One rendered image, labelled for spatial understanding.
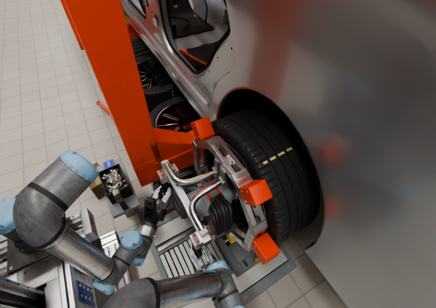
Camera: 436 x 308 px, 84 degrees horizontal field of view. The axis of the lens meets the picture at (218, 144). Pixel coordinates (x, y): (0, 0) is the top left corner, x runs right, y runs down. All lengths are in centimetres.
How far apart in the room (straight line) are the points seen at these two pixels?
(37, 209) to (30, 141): 234
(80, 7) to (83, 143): 196
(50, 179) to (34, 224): 11
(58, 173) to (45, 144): 219
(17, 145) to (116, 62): 219
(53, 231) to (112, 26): 66
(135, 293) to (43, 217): 30
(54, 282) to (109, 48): 97
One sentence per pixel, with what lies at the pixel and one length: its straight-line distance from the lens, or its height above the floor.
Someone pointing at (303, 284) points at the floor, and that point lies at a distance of 202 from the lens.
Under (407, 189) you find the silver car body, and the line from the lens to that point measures 72.
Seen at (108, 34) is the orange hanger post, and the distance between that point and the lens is 99.
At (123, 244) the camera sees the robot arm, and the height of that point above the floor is 96.
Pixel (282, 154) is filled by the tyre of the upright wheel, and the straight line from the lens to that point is 96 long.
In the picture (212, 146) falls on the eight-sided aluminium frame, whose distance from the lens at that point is 99.
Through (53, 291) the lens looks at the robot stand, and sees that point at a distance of 133.
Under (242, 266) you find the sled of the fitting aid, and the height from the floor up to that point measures 17.
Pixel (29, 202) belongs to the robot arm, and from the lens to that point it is 75.
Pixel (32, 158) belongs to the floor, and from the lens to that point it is 288.
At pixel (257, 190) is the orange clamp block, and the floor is 115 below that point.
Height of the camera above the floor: 188
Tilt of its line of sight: 50 degrees down
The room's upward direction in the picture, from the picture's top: 3 degrees clockwise
